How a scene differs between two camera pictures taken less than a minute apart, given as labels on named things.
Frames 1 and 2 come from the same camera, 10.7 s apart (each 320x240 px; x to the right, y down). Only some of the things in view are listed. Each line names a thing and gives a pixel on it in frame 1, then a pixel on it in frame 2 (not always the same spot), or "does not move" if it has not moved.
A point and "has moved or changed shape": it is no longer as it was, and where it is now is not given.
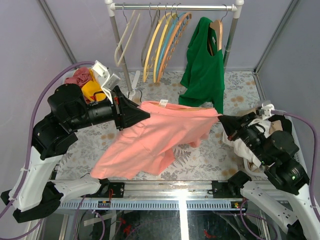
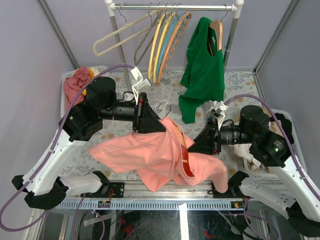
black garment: (286, 124) does not move
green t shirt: (204, 79) does not move
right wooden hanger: (218, 25) does not move
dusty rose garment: (79, 76) does not move
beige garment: (274, 126) does not move
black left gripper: (127, 112) to (144, 118)
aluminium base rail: (171, 195) does not move
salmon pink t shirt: (146, 147) has moved or changed shape
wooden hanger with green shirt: (183, 108) to (186, 157)
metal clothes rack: (237, 8) does not move
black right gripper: (230, 123) to (204, 142)
